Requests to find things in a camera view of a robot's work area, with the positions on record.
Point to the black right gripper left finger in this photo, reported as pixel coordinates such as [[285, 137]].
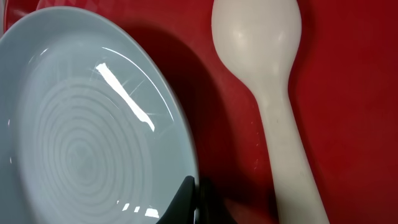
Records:
[[182, 208]]

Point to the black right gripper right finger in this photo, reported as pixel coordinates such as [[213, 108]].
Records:
[[211, 207]]

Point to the light blue plate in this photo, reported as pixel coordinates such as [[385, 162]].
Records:
[[91, 132]]

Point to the white plastic spoon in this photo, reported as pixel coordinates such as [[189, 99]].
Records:
[[257, 41]]

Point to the red plastic tray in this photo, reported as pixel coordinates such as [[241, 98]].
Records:
[[342, 89]]

